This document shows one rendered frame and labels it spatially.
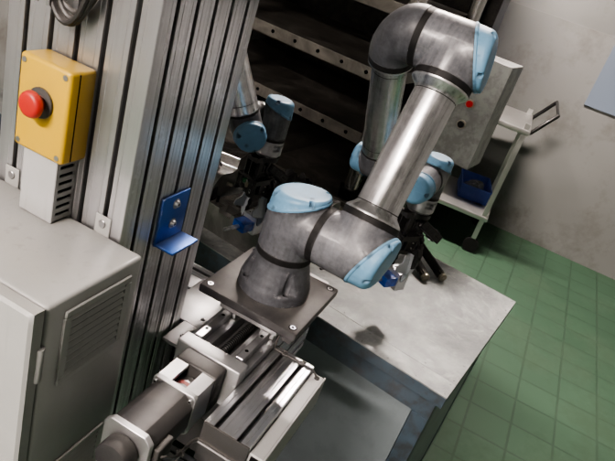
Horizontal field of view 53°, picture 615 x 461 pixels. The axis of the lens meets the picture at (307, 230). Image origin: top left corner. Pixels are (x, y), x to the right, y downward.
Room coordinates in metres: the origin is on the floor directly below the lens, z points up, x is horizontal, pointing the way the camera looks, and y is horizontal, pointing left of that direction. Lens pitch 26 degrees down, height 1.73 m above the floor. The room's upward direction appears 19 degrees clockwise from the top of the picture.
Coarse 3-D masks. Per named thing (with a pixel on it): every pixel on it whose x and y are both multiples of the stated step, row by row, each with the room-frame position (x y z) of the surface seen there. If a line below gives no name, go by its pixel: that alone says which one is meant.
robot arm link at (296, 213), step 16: (288, 192) 1.07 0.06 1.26; (304, 192) 1.08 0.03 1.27; (320, 192) 1.10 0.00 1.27; (272, 208) 1.05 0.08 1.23; (288, 208) 1.04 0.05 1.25; (304, 208) 1.03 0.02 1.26; (320, 208) 1.05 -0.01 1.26; (272, 224) 1.05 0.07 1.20; (288, 224) 1.03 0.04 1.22; (304, 224) 1.03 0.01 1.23; (320, 224) 1.03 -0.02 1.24; (272, 240) 1.04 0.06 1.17; (288, 240) 1.03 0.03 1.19; (304, 240) 1.02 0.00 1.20; (288, 256) 1.04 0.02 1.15; (304, 256) 1.03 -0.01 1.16
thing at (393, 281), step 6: (396, 264) 1.53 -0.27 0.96; (390, 270) 1.51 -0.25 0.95; (384, 276) 1.47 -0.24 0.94; (390, 276) 1.48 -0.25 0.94; (396, 276) 1.49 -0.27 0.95; (408, 276) 1.50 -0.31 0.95; (384, 282) 1.46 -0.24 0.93; (390, 282) 1.47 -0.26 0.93; (396, 282) 1.48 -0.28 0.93; (402, 282) 1.49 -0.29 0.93; (396, 288) 1.49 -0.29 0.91; (402, 288) 1.50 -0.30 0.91
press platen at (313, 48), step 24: (264, 0) 3.18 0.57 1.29; (264, 24) 2.62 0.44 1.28; (288, 24) 2.73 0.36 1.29; (312, 24) 2.95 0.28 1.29; (336, 24) 3.20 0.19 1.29; (312, 48) 2.51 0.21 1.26; (336, 48) 2.54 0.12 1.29; (360, 48) 2.72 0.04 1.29; (360, 72) 2.41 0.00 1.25; (408, 72) 2.55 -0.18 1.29
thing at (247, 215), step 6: (246, 210) 1.55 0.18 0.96; (252, 210) 1.56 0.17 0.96; (246, 216) 1.54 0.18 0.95; (234, 222) 1.51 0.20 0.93; (240, 222) 1.50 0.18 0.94; (246, 222) 1.51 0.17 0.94; (252, 222) 1.52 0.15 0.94; (228, 228) 1.46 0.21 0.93; (234, 228) 1.48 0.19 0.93; (240, 228) 1.50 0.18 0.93; (246, 228) 1.50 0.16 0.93; (252, 228) 1.52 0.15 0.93; (258, 228) 1.54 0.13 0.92; (252, 234) 1.52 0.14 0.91
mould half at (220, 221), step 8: (224, 200) 1.71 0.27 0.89; (232, 200) 1.72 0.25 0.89; (336, 200) 1.89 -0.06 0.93; (208, 208) 1.66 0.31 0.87; (216, 208) 1.65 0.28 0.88; (336, 208) 1.88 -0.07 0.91; (208, 216) 1.66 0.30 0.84; (216, 216) 1.65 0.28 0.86; (224, 216) 1.64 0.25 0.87; (232, 216) 1.63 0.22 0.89; (240, 216) 1.64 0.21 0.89; (208, 224) 1.66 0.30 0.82; (216, 224) 1.65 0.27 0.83; (224, 224) 1.63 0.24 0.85; (216, 232) 1.64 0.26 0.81; (224, 232) 1.63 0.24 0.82; (232, 232) 1.62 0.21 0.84; (240, 232) 1.61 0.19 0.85; (224, 240) 1.63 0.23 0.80; (232, 240) 1.62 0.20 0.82; (240, 240) 1.61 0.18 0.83; (248, 240) 1.59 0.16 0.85; (256, 240) 1.58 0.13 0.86; (240, 248) 1.60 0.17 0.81; (248, 248) 1.59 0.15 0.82
